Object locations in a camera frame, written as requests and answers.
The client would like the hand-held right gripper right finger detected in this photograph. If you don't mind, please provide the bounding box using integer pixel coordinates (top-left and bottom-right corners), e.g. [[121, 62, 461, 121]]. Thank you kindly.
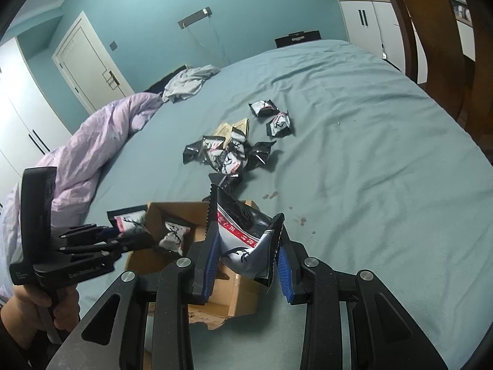
[[271, 235, 449, 370]]

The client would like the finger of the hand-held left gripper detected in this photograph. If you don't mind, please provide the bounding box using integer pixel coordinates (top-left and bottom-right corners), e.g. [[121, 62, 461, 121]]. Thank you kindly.
[[59, 237, 159, 263], [50, 224, 124, 243]]

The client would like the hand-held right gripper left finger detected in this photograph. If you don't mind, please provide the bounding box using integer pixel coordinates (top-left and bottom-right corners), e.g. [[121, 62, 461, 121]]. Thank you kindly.
[[45, 235, 222, 370]]

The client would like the brown cardboard box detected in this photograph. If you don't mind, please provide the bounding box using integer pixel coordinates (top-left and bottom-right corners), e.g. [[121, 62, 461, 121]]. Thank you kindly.
[[125, 199, 270, 330]]

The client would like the pile of black-white packets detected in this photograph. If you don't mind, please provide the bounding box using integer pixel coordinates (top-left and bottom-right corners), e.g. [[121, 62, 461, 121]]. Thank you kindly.
[[182, 129, 278, 195]]

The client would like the person's left hand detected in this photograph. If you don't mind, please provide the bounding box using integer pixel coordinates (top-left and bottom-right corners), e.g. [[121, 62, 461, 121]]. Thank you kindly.
[[0, 287, 81, 355]]

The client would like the purple quilt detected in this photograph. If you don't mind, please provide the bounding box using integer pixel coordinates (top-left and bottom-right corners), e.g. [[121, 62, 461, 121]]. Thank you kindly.
[[0, 92, 164, 301]]

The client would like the white wardrobe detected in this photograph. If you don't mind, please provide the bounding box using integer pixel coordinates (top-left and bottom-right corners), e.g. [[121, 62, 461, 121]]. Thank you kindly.
[[0, 38, 74, 209]]

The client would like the white door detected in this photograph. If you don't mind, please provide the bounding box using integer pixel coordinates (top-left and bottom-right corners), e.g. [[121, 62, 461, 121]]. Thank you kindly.
[[52, 11, 133, 112]]

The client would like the dark pillow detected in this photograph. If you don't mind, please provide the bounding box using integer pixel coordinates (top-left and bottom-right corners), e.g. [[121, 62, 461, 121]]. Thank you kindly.
[[148, 65, 189, 94]]

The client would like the grey crumpled clothing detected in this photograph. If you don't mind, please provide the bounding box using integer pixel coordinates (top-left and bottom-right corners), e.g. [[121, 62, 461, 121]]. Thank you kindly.
[[162, 65, 221, 103]]

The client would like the black bag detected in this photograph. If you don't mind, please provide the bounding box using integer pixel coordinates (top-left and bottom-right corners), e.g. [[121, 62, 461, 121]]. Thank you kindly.
[[274, 30, 321, 49]]

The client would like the white cabinet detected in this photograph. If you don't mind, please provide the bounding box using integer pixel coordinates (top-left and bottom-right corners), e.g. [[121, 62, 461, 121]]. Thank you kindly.
[[339, 0, 405, 74]]

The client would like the brown wooden chair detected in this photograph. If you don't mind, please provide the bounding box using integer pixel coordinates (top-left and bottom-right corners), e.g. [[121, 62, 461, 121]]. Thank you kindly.
[[379, 0, 493, 151]]

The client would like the white shelf unit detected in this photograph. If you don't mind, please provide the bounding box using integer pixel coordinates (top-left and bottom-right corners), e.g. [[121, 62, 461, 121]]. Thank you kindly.
[[447, 0, 474, 62]]

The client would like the metal wall lamp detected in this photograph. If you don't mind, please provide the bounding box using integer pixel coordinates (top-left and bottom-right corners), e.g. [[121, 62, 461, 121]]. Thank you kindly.
[[178, 6, 214, 29]]

